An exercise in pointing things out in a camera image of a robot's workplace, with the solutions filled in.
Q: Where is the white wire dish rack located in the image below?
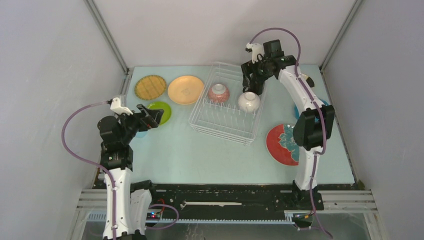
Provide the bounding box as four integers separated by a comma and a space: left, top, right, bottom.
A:
188, 62, 268, 146

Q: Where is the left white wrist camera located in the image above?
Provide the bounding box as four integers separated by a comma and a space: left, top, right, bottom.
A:
109, 95, 134, 116

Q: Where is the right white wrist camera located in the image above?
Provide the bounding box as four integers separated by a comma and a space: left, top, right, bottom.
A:
245, 43, 265, 64

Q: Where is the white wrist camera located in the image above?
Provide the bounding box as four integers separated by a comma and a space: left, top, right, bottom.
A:
109, 95, 134, 116
245, 43, 265, 64

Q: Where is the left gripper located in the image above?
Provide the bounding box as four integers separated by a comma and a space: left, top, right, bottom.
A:
115, 104, 163, 145

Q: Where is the green plate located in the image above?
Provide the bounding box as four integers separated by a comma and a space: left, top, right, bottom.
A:
147, 101, 172, 125

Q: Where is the white ribbed bowl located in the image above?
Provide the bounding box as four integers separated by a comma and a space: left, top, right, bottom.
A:
237, 91, 261, 113

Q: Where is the aluminium frame rail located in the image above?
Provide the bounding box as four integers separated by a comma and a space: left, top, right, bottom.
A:
76, 189, 377, 224

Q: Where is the red patterned bowl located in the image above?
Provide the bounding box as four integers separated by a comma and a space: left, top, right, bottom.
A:
207, 83, 230, 103

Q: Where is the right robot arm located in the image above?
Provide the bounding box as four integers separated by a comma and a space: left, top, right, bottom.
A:
241, 40, 335, 209

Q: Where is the beige plate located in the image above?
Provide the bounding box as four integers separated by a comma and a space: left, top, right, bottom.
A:
167, 75, 204, 105

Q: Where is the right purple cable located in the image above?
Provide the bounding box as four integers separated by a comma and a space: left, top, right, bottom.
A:
249, 27, 334, 239

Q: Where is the blue polka dot plate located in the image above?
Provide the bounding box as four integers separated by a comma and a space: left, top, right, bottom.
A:
293, 98, 330, 123

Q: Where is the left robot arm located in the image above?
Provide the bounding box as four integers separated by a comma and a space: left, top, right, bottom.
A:
97, 104, 164, 240

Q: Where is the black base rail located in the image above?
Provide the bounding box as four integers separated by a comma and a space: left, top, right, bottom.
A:
130, 180, 324, 222

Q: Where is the white rimmed teal plate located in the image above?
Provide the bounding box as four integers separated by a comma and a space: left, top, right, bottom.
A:
265, 123, 300, 166

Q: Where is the cream plate with black spot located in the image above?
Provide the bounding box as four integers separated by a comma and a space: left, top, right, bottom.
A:
301, 73, 315, 88

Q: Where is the small circuit board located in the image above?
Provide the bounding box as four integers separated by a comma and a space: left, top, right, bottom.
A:
146, 212, 162, 221

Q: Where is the black mug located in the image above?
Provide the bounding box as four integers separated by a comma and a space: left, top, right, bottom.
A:
247, 79, 266, 96

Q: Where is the light blue cup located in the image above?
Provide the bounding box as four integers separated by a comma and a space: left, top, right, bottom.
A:
135, 131, 147, 138

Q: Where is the yellow woven plate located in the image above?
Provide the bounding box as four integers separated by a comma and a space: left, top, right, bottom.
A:
134, 75, 167, 101

